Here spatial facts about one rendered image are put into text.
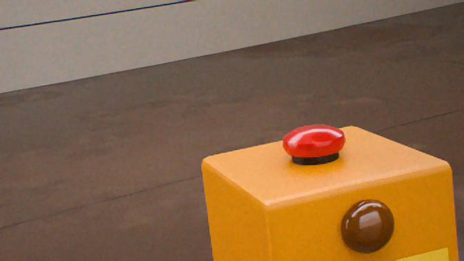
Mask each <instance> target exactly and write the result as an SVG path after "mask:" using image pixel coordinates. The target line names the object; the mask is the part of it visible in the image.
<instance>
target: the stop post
mask: <svg viewBox="0 0 464 261"><path fill-rule="evenodd" d="M339 129H340V130H342V131H343V133H344V135H345V139H346V142H345V145H344V146H343V148H342V149H341V150H340V151H338V152H337V153H333V154H330V155H324V156H319V157H294V156H291V155H288V154H287V153H286V151H285V150H284V149H283V147H282V142H283V140H282V141H279V142H273V143H269V144H263V145H259V146H253V147H250V148H243V149H240V150H236V151H231V152H227V153H221V154H217V155H212V156H208V157H206V158H205V159H203V160H202V175H203V181H204V191H205V197H206V207H207V213H208V218H209V228H210V234H211V244H212V250H213V260H214V261H458V246H457V235H456V221H455V208H454V196H453V184H452V169H451V166H449V164H448V163H447V162H446V161H444V160H441V159H438V158H436V157H433V156H430V155H427V154H424V153H422V152H420V151H416V150H414V149H412V148H410V147H408V146H405V145H402V144H399V143H398V142H395V141H391V140H390V139H387V138H384V137H381V136H380V135H375V134H373V133H370V132H368V131H366V130H363V129H361V128H358V127H355V126H348V127H344V128H339ZM369 198H371V199H376V200H380V202H382V203H385V204H386V205H387V206H388V207H389V208H390V210H391V212H392V214H393V216H394V219H395V229H394V233H393V236H392V238H391V240H390V241H389V243H388V244H387V245H386V246H384V247H383V248H382V249H380V250H378V251H377V252H374V253H359V252H357V251H354V250H353V249H352V248H351V247H350V246H349V245H348V244H347V243H346V241H345V239H344V238H343V234H342V222H343V220H344V217H345V214H346V213H347V211H348V210H349V208H350V207H351V206H352V205H353V204H355V203H357V202H359V201H360V200H363V199H369Z"/></svg>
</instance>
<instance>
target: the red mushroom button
mask: <svg viewBox="0 0 464 261"><path fill-rule="evenodd" d="M345 142H346V139H345V135H344V133H343V131H342V130H340V129H338V128H334V127H333V126H329V125H326V124H312V125H306V126H301V127H298V128H296V129H294V130H293V131H291V132H290V133H288V134H286V135H285V136H284V137H283V142H282V147H283V149H284V150H285V151H286V153H287V154H288V155H291V156H294V157H319V156H324V155H330V154H333V153H337V152H338V151H340V150H341V149H342V148H343V146H344V145H345Z"/></svg>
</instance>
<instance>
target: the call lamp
mask: <svg viewBox="0 0 464 261"><path fill-rule="evenodd" d="M394 229H395V219H394V216H393V214H392V212H391V210H390V208H389V207H388V206H387V205H386V204H385V203H382V202H380V200H376V199H371V198H369V199H363V200H360V201H359V202H357V203H355V204H353V205H352V206H351V207H350V208H349V210H348V211H347V213H346V214H345V217H344V220H343V222H342V234H343V238H344V239H345V241H346V243H347V244H348V245H349V246H350V247H351V248H352V249H353V250H354V251H357V252H359V253H374V252H377V251H378V250H380V249H382V248H383V247H385V246H386V245H387V244H388V243H389V241H390V240H391V238H392V236H393V233H394Z"/></svg>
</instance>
